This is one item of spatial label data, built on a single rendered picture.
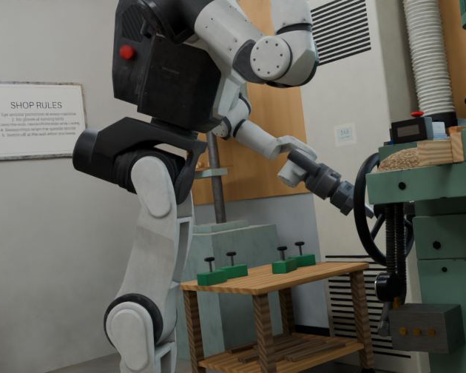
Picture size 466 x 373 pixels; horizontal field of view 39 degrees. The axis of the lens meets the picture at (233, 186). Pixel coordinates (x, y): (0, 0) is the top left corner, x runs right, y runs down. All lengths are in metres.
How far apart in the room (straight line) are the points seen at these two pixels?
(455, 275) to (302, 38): 0.57
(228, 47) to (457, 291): 0.66
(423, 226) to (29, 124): 3.00
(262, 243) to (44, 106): 1.55
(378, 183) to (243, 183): 2.90
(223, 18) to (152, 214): 0.49
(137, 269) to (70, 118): 2.69
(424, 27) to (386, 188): 1.87
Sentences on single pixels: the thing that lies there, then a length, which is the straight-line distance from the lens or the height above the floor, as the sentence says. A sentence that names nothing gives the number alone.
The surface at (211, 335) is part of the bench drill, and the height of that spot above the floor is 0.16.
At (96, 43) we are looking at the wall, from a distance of 4.39.
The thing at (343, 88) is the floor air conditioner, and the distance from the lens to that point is 3.15.
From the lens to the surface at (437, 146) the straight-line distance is 1.14.
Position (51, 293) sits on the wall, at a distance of 4.06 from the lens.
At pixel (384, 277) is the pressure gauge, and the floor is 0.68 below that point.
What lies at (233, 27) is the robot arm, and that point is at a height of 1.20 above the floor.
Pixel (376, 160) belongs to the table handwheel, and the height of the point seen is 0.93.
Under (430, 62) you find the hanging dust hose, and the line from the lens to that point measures 3.02.
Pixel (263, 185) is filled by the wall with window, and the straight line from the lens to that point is 3.98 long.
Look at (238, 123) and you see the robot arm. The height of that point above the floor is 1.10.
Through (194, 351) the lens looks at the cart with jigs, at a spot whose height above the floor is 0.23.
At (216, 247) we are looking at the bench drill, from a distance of 3.46.
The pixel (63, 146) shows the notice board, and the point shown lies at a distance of 4.11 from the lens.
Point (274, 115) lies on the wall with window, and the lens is 3.89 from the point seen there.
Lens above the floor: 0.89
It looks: 1 degrees up
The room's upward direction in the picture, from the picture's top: 7 degrees counter-clockwise
